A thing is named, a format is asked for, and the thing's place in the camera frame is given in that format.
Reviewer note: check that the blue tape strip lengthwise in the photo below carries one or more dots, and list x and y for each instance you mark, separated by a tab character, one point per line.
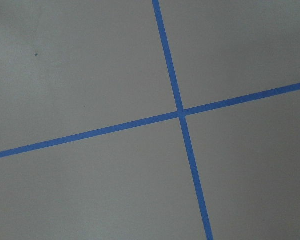
182	120

